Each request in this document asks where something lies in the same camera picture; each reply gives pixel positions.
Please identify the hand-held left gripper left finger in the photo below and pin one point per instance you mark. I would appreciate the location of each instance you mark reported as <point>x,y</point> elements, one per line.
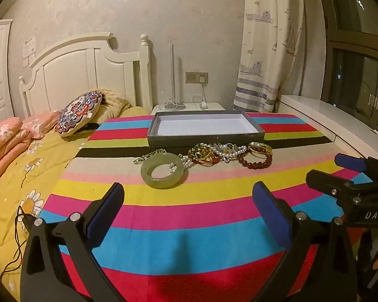
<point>105,215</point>

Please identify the yellow daisy bedspread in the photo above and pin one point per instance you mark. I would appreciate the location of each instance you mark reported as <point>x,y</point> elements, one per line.
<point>44,151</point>

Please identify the pink floral pillow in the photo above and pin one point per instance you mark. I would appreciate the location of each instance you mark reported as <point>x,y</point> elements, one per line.
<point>41,122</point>

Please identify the white wooden headboard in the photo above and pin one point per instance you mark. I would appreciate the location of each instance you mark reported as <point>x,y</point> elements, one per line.
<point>82,69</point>

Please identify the small pearl cluster charm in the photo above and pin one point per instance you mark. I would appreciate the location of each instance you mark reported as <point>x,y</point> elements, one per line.
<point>172,168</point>

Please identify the gold bangle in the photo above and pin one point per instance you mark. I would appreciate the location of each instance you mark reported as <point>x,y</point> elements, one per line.
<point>260,147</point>

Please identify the round patterned cushion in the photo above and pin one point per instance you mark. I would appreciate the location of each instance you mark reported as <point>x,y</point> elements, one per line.
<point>78,113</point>

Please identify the folded pink floral quilt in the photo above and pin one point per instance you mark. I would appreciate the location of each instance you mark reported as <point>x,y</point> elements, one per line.
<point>6,144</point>

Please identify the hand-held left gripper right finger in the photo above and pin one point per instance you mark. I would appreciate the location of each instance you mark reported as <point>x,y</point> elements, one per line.
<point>271,217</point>

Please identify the slim white desk lamp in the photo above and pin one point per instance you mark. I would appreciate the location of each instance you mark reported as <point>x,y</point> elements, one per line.
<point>174,106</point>

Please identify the dark framed window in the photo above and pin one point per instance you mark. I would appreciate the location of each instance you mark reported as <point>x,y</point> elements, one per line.
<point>359,85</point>

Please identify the paper notices on wall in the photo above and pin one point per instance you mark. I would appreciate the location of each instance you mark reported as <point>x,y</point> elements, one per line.
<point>29,47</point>

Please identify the white window sill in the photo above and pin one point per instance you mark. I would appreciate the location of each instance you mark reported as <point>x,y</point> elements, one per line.
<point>318,113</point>

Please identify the beige wall socket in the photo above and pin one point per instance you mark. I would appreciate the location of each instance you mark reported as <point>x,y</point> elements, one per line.
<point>192,77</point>

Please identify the grey shallow box tray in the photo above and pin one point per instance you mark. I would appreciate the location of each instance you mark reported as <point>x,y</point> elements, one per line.
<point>204,124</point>

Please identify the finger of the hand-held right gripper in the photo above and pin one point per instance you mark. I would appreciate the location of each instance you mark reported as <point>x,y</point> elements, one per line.
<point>349,162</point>
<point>327,182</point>

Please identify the boat print curtain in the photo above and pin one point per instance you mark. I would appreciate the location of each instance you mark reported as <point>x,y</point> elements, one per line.
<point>264,37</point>

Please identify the rainbow striped tablecloth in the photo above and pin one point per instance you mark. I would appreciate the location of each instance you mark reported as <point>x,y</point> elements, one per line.
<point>189,226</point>

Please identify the beige fleece blanket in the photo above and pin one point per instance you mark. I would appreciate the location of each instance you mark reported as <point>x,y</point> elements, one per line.
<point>116,107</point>

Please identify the green jade bangle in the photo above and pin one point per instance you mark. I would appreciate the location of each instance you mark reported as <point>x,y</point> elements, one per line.
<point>151,179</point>

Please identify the white nightstand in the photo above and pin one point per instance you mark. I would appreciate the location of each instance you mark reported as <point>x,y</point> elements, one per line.
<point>189,107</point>

